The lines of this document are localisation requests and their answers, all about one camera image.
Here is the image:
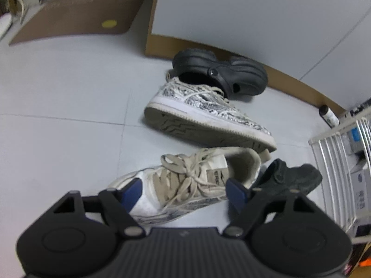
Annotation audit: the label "small labelled bottle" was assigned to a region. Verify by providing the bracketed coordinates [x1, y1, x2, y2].
[319, 104, 339, 127]

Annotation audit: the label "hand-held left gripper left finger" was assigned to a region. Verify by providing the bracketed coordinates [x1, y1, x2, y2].
[47, 179, 146, 239]

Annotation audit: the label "brown doormat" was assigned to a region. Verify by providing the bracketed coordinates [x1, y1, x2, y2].
[9, 0, 146, 46]

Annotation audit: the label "white shoe rack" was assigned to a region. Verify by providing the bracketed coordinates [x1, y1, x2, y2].
[308, 118, 371, 239]

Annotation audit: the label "clear plastic water bottle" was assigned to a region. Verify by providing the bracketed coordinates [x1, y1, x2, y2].
[347, 127, 366, 155]

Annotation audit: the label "white wardrobe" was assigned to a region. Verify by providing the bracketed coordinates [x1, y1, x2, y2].
[145, 0, 371, 117]

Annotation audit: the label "wooden sticks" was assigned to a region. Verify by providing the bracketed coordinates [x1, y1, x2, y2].
[6, 0, 30, 24]

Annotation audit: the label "white patterned sneaker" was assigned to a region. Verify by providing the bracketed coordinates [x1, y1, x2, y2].
[144, 75, 278, 153]
[107, 147, 263, 227]

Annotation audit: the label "black chunky rubber clog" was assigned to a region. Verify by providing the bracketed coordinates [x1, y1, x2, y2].
[229, 159, 323, 218]
[172, 49, 268, 99]

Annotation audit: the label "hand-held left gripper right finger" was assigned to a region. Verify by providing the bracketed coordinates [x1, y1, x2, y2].
[223, 178, 321, 238]

